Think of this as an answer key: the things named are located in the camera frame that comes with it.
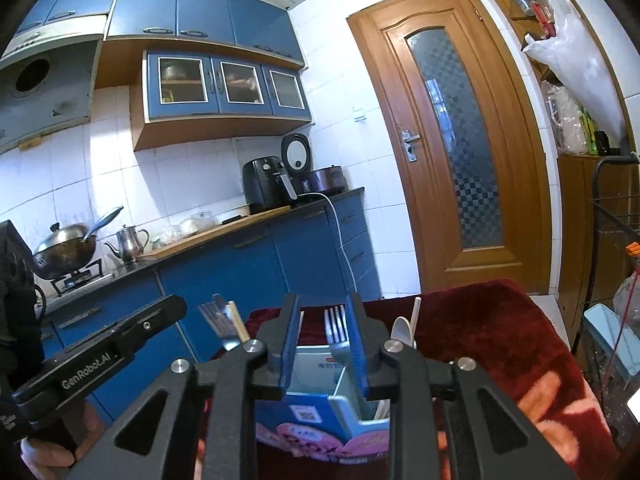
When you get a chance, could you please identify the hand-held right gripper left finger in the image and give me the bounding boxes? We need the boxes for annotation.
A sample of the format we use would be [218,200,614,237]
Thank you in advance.
[65,292,303,480]

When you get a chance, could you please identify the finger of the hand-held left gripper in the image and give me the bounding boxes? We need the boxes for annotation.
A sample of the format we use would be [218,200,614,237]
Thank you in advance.
[107,294,189,361]

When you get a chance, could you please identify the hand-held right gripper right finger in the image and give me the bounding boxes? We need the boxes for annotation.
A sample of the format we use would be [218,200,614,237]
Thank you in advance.
[346,291,578,480]

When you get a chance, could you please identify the silver fork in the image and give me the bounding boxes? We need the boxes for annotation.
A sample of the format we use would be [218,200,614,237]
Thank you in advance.
[323,306,353,361]

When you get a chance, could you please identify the light blue utensil box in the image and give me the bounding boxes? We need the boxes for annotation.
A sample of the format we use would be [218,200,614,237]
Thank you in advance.
[255,345,393,461]

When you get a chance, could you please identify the wooden chopstick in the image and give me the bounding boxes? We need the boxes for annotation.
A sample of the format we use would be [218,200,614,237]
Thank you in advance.
[227,301,251,343]

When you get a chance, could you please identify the person's left hand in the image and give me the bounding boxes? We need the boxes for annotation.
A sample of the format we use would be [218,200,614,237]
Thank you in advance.
[20,401,106,480]

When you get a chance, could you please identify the metal utensil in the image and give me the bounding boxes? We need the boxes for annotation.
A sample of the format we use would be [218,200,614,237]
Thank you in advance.
[197,303,223,346]
[211,294,236,343]

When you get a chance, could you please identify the white spoon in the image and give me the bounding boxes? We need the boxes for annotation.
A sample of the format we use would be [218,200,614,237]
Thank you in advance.
[391,316,418,351]

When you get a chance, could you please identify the steel wok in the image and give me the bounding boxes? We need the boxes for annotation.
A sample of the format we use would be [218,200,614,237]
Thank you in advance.
[31,222,98,281]

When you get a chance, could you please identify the gas stove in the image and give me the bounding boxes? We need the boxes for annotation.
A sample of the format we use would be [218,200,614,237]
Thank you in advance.
[50,259,117,297]

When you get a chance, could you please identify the steel kettle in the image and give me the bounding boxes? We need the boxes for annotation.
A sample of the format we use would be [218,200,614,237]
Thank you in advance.
[104,225,151,265]

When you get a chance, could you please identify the blue lower cabinets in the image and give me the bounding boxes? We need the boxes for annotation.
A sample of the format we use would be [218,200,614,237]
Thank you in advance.
[35,187,383,426]

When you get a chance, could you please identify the blue cabinets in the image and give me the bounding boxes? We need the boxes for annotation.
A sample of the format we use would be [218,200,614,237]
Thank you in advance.
[10,0,307,68]
[35,187,383,426]

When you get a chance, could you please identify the wooden cutting board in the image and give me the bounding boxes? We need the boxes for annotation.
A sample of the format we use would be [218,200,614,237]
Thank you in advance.
[136,205,292,262]

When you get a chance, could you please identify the metal ladle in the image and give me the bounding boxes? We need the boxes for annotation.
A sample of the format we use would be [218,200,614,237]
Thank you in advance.
[82,205,125,241]

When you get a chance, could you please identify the red floral blanket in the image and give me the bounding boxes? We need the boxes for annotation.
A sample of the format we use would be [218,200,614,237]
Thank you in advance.
[200,278,621,480]

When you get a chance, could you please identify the dark countertop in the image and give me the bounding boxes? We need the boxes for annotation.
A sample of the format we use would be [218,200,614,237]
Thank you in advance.
[35,186,366,313]

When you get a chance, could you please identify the black air fryer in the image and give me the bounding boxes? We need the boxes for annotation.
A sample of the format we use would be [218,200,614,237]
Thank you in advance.
[242,156,298,215]

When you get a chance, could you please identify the rice cooker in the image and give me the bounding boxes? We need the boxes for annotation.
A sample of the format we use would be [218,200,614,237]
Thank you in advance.
[280,133,348,198]

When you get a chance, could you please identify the grey range hood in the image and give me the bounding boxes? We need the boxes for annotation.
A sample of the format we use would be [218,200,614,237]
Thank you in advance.
[0,34,104,156]

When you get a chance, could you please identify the wooden door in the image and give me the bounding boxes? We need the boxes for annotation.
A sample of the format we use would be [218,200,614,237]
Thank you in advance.
[346,0,551,296]

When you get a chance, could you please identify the light blue stool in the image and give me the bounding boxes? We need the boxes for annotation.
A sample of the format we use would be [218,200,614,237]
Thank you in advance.
[582,305,636,391]

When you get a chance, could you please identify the wooden shelf unit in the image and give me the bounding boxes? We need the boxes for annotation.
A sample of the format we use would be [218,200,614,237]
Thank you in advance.
[472,0,640,341]

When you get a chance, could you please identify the clear food bag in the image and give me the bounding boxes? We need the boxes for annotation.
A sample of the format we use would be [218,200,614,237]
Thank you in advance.
[545,85,591,156]

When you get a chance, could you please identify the blue upper cabinets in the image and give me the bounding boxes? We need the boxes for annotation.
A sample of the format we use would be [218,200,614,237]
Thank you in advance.
[10,0,307,68]

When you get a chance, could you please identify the green bottle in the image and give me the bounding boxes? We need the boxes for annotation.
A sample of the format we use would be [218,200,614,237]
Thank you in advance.
[582,107,601,156]

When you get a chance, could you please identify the white plastic bag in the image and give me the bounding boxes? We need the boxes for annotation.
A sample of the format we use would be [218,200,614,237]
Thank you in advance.
[522,0,628,141]

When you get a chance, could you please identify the red bottle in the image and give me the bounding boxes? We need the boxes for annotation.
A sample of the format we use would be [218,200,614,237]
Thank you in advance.
[532,0,556,38]

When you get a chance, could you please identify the white power cable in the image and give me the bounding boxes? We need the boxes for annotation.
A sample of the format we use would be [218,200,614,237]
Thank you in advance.
[302,191,361,301]

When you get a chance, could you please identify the metal door handle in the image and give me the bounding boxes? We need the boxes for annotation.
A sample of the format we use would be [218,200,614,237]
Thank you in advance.
[400,129,423,163]

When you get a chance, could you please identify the glass door wall cabinet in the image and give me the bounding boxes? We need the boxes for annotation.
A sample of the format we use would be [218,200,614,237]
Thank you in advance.
[131,49,313,152]

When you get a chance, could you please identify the red cable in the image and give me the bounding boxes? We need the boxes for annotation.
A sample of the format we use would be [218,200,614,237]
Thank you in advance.
[602,260,640,391]

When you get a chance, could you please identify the black wire cart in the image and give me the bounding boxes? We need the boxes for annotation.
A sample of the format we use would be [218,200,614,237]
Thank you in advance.
[570,155,640,356]

